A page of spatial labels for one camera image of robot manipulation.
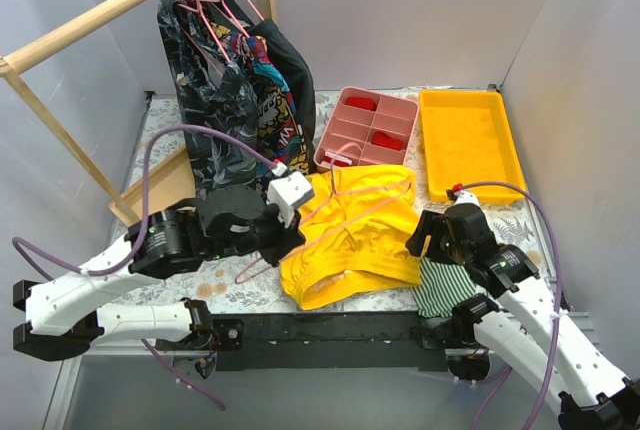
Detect yellow shorts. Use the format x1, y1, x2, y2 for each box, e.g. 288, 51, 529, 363
280, 165, 421, 310

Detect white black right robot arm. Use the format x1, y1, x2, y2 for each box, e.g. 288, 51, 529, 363
406, 201, 639, 429

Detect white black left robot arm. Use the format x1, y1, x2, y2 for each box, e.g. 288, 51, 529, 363
13, 178, 314, 362

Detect colourful comic print shorts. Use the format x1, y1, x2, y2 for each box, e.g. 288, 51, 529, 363
213, 24, 311, 175

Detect dark leaf print shorts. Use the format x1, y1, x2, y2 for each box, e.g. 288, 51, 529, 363
157, 0, 258, 198

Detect black shorts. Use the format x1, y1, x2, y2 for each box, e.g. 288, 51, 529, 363
203, 0, 316, 174

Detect floral table mat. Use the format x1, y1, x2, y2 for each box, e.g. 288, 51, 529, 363
116, 91, 556, 314

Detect green white striped cloth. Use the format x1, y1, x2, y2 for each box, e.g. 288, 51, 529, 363
411, 257, 486, 318

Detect yellow plastic tray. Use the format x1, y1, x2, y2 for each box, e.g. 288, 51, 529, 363
419, 90, 526, 202

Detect red white striped sock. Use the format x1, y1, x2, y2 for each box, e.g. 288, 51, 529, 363
321, 151, 353, 168

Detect red folded sock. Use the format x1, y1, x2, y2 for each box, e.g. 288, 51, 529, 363
370, 131, 403, 151
344, 96, 377, 111

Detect wooden clothes rack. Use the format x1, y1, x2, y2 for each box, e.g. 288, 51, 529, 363
1, 0, 277, 224

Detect pink compartment organizer box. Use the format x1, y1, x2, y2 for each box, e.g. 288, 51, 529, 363
314, 87, 418, 172

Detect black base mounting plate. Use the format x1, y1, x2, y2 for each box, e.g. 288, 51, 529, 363
155, 311, 472, 372

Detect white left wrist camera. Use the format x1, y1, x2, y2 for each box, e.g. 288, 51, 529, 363
267, 171, 315, 228

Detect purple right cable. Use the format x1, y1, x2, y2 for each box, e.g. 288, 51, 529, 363
407, 180, 566, 430

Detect purple cable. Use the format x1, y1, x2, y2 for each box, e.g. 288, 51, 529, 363
11, 124, 289, 411
407, 180, 566, 430

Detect aluminium frame rail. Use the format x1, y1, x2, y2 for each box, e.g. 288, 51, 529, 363
42, 312, 626, 430

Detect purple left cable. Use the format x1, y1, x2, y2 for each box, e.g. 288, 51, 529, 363
11, 124, 289, 411

